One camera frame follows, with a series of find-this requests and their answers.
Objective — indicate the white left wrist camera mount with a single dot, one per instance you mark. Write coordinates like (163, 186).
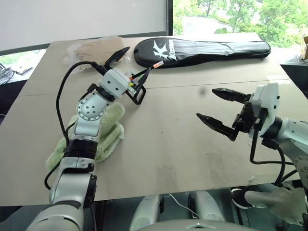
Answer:
(113, 83)

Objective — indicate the silver right robot leg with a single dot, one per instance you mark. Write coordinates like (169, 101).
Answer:
(207, 205)

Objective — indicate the light green towel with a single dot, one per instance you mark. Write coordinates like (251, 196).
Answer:
(111, 134)

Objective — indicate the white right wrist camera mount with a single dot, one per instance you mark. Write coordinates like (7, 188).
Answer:
(267, 101)

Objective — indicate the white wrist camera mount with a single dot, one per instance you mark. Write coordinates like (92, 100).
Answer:
(267, 101)
(113, 83)

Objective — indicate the grey flat device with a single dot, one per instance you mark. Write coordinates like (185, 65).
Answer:
(22, 69)

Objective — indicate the black racket bag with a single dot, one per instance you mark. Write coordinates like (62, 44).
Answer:
(204, 51)

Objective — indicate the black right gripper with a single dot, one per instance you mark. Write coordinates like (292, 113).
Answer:
(247, 118)

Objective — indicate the clear plastic bag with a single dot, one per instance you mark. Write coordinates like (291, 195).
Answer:
(96, 49)

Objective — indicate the silver robot leg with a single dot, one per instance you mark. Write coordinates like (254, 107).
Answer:
(146, 211)
(207, 205)

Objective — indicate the pale person's hand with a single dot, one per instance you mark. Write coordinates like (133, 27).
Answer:
(281, 204)

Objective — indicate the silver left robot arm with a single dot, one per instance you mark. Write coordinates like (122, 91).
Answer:
(87, 111)

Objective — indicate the black and white shoe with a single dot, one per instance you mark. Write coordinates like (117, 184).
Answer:
(238, 198)

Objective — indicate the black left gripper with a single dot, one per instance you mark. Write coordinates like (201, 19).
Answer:
(137, 98)

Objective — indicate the silver left robot leg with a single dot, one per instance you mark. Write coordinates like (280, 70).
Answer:
(146, 211)

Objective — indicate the grey robot torso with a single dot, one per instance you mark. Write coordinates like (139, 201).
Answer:
(192, 226)

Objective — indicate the dark window frame post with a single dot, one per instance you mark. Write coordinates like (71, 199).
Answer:
(170, 16)

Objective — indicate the brown cardboard box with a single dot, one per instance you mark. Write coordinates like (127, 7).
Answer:
(304, 48)

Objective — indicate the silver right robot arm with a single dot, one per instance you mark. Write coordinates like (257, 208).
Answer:
(294, 134)

